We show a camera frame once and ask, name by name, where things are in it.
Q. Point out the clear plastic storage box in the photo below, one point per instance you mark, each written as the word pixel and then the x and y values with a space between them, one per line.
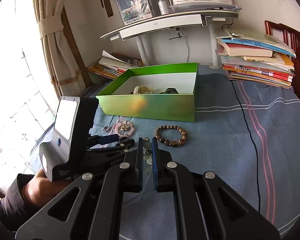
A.
pixel 132 5

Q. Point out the person's left forearm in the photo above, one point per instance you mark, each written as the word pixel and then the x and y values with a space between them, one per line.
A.
pixel 7 205

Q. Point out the beige curtain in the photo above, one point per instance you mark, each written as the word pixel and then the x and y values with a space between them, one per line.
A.
pixel 60 42

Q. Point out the white desk shelf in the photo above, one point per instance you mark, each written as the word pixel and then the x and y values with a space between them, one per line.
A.
pixel 160 21

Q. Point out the tall stack of books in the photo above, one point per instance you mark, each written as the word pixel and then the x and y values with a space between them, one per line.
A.
pixel 252 65

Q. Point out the person's left hand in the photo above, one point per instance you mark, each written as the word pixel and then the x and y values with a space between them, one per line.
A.
pixel 40 187

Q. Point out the cream wrist watch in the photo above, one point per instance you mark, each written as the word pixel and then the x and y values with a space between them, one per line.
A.
pixel 142 90

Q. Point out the green cardboard box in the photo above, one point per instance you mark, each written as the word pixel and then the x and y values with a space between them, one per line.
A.
pixel 152 107

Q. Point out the white spray bottle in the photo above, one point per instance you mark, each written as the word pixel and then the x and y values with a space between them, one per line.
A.
pixel 162 5

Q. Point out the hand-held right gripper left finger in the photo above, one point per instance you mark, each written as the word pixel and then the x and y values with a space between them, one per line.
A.
pixel 122 145

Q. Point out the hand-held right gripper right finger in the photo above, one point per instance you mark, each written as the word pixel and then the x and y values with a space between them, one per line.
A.
pixel 154 160

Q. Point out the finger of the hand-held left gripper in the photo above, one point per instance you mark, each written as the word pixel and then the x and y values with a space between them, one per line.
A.
pixel 110 139
pixel 139 160

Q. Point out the leaning stack of thin books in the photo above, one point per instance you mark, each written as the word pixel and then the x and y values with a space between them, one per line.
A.
pixel 110 66

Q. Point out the black wrist watch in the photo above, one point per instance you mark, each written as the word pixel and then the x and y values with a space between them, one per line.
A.
pixel 170 90

